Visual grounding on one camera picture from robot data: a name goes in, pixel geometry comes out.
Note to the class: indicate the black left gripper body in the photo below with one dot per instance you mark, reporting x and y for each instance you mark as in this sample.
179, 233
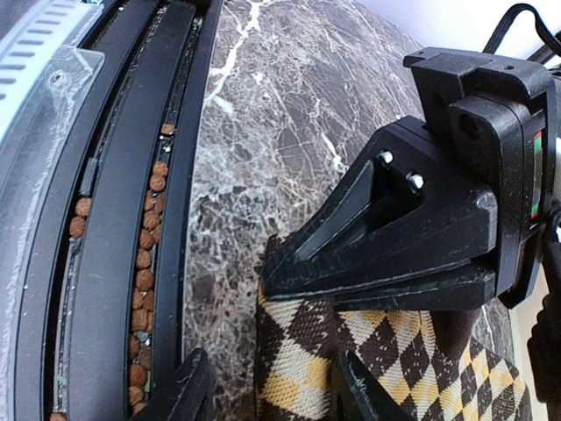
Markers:
499, 116

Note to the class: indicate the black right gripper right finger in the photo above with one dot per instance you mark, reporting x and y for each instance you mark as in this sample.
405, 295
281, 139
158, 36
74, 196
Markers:
357, 395

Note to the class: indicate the black front table rail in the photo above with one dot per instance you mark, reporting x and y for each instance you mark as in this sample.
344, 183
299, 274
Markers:
96, 174

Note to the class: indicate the white slotted cable duct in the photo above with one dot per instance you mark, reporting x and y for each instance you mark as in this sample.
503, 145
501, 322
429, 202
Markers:
33, 41

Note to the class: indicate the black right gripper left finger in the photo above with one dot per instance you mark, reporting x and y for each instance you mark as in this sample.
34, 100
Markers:
187, 395

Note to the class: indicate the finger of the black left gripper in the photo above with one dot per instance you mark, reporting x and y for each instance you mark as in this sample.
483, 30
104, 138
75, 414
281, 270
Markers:
405, 214
407, 294

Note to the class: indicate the brown yellow argyle sock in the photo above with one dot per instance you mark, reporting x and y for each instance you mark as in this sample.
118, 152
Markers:
428, 362

